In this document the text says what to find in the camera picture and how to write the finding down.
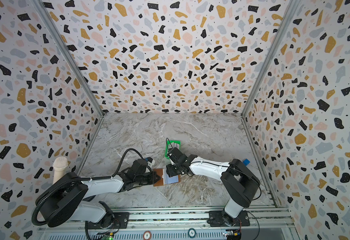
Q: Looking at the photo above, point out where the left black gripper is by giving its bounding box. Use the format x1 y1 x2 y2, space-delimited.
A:
136 170 163 185

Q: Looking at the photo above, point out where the brown leather card holder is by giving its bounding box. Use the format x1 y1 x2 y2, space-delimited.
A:
153 169 181 187

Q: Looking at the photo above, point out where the stack of credit cards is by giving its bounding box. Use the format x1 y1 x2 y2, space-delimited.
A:
168 142 180 150

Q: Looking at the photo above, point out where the green plastic card tray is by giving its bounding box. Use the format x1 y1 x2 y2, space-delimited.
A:
164 139 181 160

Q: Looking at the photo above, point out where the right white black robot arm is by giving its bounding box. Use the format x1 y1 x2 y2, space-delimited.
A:
166 148 261 227

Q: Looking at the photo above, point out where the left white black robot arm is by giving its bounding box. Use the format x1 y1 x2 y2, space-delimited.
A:
31 158 161 228

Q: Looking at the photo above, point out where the small blue cube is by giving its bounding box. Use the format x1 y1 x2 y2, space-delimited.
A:
243 159 250 166

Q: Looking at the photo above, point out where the beige foam microphone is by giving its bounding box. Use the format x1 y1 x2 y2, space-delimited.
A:
53 157 68 184

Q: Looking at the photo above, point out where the aluminium mounting rail frame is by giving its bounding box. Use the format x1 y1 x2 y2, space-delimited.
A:
34 206 299 240

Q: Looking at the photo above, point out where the left black corrugated cable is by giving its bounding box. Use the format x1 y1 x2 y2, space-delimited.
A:
31 148 147 226

